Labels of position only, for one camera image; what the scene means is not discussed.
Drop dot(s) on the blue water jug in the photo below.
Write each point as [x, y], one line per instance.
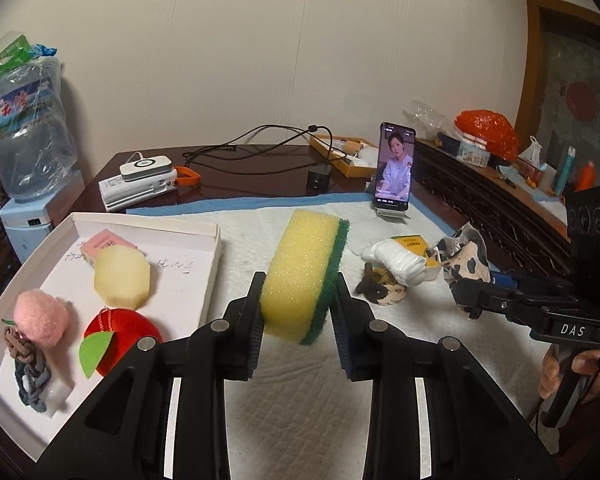
[37, 150]

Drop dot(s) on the red plush apple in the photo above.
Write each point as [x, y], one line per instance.
[109, 336]

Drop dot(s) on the white quilted pad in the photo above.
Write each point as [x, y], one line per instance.
[476, 432]

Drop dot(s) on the orange plastic bag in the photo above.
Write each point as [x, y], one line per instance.
[494, 129]

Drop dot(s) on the white device stack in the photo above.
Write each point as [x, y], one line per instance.
[137, 181]

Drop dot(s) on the yellow green scrub sponge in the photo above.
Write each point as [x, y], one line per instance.
[301, 278]

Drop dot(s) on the yellow cardboard box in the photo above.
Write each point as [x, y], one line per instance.
[353, 157]

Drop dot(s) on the pink pompom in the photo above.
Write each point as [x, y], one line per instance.
[41, 318]

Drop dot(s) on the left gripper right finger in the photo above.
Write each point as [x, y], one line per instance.
[475, 431]

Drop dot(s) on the white shallow tray box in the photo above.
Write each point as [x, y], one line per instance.
[183, 255]

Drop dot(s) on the camo patterned cloth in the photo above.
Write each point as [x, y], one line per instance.
[462, 255]

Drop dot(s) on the white foam block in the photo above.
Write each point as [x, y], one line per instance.
[39, 385]

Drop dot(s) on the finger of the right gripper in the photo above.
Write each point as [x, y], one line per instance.
[525, 304]
[520, 279]

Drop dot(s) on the blue underpad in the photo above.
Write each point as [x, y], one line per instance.
[249, 203]

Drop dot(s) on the black power adapter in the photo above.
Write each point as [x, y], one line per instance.
[318, 179]

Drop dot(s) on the pink tissue pack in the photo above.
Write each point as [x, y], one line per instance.
[102, 239]

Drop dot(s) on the smartphone on stand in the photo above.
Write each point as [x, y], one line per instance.
[393, 181]

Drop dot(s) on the pale yellow sponge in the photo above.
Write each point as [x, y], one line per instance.
[122, 277]

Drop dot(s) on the yellow tissue pack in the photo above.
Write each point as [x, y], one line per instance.
[418, 246]

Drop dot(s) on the white rolled cloth glove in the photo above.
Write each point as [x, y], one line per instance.
[406, 267]

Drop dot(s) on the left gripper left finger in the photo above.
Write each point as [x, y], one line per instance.
[162, 397]

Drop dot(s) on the white water dispenser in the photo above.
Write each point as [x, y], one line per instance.
[27, 224]

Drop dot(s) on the medicine box with bottles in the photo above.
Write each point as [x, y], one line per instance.
[466, 149]

